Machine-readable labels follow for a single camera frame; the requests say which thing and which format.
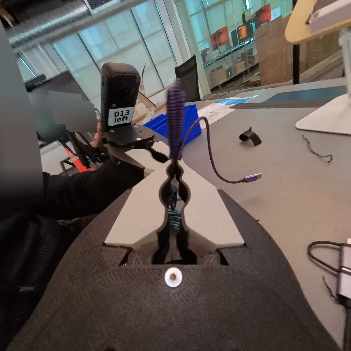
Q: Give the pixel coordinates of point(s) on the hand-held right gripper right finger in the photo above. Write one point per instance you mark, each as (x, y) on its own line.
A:
(211, 219)

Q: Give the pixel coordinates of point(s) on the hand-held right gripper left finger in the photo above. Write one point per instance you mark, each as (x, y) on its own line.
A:
(137, 219)

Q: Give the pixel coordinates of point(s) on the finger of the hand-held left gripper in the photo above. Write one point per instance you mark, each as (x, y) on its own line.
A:
(142, 160)
(164, 148)

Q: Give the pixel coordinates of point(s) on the grey usb adapter hub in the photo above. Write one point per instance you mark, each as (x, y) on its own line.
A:
(344, 282)

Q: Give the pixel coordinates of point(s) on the person's left forearm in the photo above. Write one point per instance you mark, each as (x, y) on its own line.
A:
(90, 189)

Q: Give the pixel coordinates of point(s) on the blue plastic bin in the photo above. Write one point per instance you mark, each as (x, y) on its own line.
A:
(156, 126)

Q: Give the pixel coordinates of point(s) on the orange striped traffic cone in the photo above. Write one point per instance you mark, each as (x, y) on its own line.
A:
(79, 164)

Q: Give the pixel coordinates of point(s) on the white and blue paper sheet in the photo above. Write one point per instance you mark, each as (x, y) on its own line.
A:
(216, 109)

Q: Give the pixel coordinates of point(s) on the black office chair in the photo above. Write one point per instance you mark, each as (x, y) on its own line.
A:
(189, 79)

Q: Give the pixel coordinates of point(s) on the storage shelf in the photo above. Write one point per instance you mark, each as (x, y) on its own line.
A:
(235, 68)

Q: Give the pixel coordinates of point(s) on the person's dark clothing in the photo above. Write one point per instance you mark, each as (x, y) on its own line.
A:
(27, 260)

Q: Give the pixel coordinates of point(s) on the cardboard box stack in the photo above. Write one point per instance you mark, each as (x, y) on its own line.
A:
(274, 54)

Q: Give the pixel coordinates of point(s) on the white flat board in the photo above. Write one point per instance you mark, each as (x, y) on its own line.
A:
(323, 120)

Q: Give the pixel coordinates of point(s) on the tan wooden board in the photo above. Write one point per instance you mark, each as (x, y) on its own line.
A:
(299, 27)

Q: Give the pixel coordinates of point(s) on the white device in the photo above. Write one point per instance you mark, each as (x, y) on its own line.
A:
(329, 19)

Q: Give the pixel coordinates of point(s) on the silver ventilation duct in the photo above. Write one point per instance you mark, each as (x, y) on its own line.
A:
(49, 24)

